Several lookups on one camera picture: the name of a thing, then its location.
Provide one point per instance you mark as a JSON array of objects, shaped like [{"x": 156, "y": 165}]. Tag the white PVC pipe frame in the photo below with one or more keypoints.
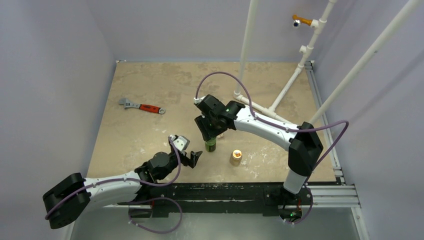
[{"x": 388, "y": 89}]

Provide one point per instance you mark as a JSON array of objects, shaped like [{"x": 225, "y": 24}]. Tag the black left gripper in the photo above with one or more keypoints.
[{"x": 190, "y": 161}]

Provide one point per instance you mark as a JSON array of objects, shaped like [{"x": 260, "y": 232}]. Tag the red handled adjustable wrench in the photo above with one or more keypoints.
[{"x": 127, "y": 104}]

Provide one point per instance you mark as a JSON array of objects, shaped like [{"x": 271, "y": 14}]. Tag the amber pill bottle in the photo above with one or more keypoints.
[{"x": 236, "y": 157}]

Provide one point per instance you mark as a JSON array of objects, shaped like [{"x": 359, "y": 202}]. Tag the green pill bottle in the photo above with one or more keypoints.
[{"x": 211, "y": 144}]

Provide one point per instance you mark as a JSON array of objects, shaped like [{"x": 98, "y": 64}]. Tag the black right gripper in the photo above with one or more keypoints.
[{"x": 205, "y": 127}]

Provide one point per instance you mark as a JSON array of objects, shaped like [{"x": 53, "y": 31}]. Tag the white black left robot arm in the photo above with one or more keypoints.
[{"x": 68, "y": 199}]

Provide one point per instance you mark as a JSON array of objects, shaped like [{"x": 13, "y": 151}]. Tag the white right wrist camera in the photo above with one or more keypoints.
[{"x": 198, "y": 100}]

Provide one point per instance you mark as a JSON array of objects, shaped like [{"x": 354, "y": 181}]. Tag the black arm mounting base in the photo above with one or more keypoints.
[{"x": 268, "y": 199}]

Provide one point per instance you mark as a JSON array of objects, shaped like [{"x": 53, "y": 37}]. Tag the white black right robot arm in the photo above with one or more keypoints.
[{"x": 300, "y": 141}]

